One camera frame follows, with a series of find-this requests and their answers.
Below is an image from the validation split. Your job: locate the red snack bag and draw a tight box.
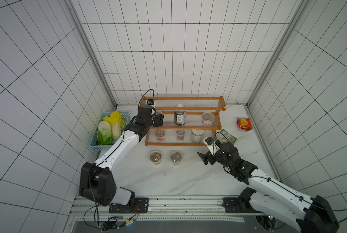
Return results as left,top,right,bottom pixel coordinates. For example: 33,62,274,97
236,117,253,132

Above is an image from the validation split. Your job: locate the yellow white napa cabbage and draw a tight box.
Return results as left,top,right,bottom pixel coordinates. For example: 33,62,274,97
103,112,126,140

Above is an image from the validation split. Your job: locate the yellow label seed jar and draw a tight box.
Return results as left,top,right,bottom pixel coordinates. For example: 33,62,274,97
149,150,162,165

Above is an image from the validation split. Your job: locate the green snack packet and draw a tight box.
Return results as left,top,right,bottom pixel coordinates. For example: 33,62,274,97
216,129,237,144

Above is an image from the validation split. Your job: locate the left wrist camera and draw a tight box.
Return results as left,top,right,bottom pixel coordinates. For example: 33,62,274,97
146,99,155,106

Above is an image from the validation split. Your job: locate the dark green tin can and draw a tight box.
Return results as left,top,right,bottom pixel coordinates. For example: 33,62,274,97
174,108,187,126

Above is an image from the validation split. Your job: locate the green label seed jar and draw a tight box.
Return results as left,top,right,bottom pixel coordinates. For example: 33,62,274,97
170,151,182,166

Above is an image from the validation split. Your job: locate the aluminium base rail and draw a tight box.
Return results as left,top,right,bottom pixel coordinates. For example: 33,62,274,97
63,195,311,233

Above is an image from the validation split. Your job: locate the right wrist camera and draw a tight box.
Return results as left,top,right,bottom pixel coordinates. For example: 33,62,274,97
203,137,220,156

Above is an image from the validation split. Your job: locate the small red jar bottom left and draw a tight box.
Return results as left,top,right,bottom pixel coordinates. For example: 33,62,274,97
155,129,166,141

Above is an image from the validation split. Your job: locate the small red jar bottom middle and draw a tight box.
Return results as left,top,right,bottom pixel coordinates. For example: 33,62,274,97
176,129,186,141

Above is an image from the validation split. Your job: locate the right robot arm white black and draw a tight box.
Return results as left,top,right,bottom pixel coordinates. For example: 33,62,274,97
198,137,340,233

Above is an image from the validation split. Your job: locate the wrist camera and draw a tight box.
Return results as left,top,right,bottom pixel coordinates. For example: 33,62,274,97
203,137,220,156
146,99,155,106

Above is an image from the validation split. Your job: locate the green white napa cabbage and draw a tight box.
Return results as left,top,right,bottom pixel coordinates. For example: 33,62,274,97
97,121,113,145

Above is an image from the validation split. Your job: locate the wooden three-tier shelf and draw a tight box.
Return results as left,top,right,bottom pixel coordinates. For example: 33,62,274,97
145,97,226,146

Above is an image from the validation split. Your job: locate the small red jar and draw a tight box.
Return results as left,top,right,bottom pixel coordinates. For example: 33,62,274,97
155,129,166,141
176,129,186,141

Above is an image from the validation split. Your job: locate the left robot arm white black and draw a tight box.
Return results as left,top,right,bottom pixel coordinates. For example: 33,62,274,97
79,104,164,208

